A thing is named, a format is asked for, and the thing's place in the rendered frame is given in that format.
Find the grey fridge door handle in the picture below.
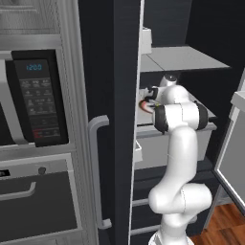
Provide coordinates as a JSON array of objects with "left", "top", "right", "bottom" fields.
[{"left": 87, "top": 115, "right": 113, "bottom": 231}]

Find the grey oven handle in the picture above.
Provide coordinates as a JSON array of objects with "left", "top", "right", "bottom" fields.
[{"left": 0, "top": 181, "right": 37, "bottom": 202}]

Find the pink shrimp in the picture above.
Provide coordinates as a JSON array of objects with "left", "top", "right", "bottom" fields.
[{"left": 139, "top": 99, "right": 155, "bottom": 113}]

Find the open fridge door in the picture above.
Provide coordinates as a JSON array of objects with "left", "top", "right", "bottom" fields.
[{"left": 203, "top": 68, "right": 245, "bottom": 230}]

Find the black microwave oven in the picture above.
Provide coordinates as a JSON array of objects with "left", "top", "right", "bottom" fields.
[{"left": 0, "top": 49, "right": 70, "bottom": 148}]

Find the white fridge drawer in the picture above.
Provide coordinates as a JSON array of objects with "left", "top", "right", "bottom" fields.
[{"left": 133, "top": 122, "right": 218, "bottom": 170}]

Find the grey freezer drawer handle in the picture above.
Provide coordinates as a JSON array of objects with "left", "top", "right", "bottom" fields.
[
  {"left": 130, "top": 224, "right": 162, "bottom": 236},
  {"left": 131, "top": 197, "right": 151, "bottom": 208}
]

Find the white door bin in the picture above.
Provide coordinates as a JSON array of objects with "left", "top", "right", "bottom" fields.
[{"left": 133, "top": 139, "right": 144, "bottom": 164}]

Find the dark fridge door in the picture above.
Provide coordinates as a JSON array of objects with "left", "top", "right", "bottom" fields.
[{"left": 78, "top": 0, "right": 145, "bottom": 245}]

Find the grey oven door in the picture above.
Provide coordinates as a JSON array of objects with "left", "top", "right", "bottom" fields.
[{"left": 0, "top": 152, "right": 84, "bottom": 244}]

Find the grey cupboard door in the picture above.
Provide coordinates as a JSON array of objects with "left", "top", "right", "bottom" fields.
[{"left": 0, "top": 0, "right": 62, "bottom": 36}]

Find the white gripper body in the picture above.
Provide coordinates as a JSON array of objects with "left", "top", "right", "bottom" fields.
[{"left": 145, "top": 85, "right": 160, "bottom": 102}]

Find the grey microwave handle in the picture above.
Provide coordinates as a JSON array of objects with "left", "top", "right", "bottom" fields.
[{"left": 0, "top": 58, "right": 29, "bottom": 145}]

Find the white carton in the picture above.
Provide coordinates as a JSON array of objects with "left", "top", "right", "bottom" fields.
[{"left": 140, "top": 27, "right": 153, "bottom": 56}]

